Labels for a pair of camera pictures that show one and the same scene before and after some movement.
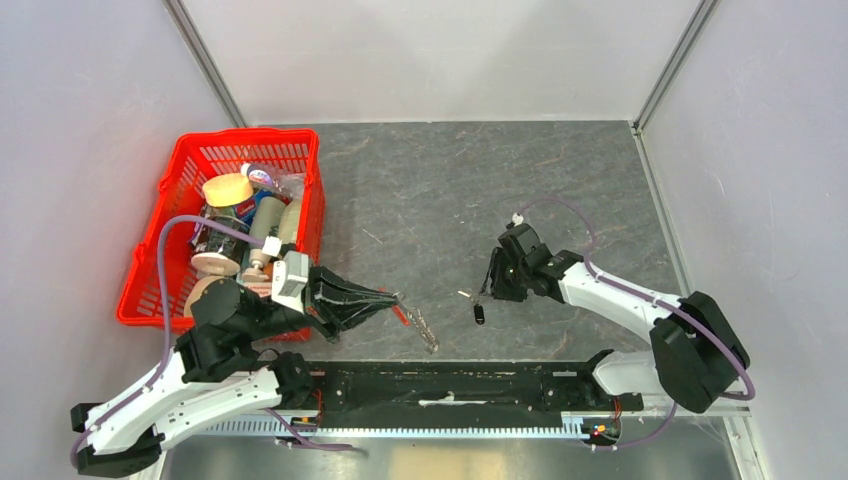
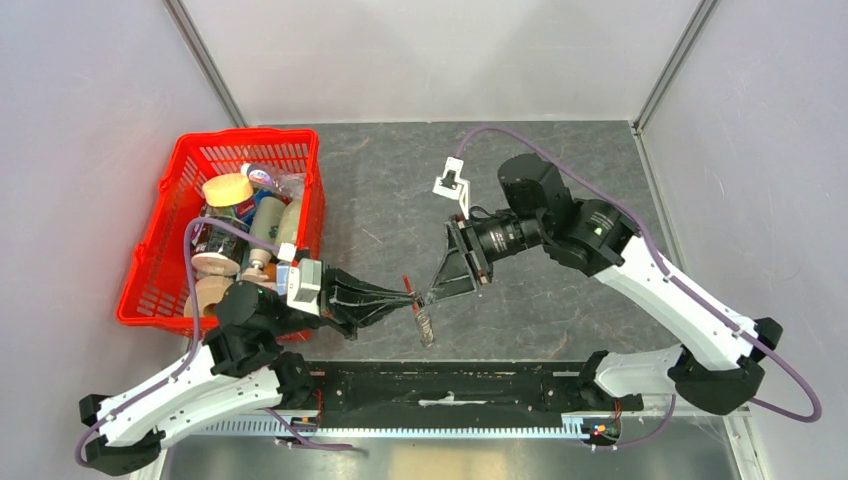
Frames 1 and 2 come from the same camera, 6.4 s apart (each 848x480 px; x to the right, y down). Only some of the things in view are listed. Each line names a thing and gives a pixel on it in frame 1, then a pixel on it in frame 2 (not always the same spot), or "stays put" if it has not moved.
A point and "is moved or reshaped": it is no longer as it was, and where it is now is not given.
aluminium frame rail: x=276 y=427 stays put
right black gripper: x=503 y=292 -> x=464 y=258
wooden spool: x=197 y=292 stays put
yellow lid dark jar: x=221 y=249 stays put
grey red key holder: x=415 y=318 is moved or reshaped
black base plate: x=403 y=389 stays put
